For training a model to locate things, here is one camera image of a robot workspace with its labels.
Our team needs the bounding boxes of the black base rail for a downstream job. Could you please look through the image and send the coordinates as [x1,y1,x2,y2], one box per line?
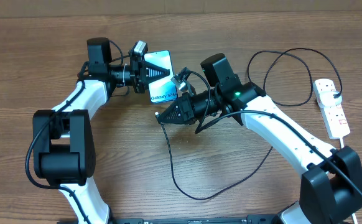
[56,213,281,224]

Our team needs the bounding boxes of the blue Galaxy smartphone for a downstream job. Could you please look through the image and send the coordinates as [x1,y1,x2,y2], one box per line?
[144,50,178,104]

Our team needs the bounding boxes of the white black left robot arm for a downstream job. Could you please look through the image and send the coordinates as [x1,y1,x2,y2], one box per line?
[25,37,177,223]

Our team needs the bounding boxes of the white power strip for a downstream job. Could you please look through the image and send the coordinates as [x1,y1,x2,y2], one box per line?
[313,79,350,139]

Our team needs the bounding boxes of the white charger plug adapter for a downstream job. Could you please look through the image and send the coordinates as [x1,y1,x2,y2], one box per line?
[317,90,342,108]

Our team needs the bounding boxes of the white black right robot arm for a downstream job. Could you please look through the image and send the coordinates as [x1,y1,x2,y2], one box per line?
[156,53,362,223]

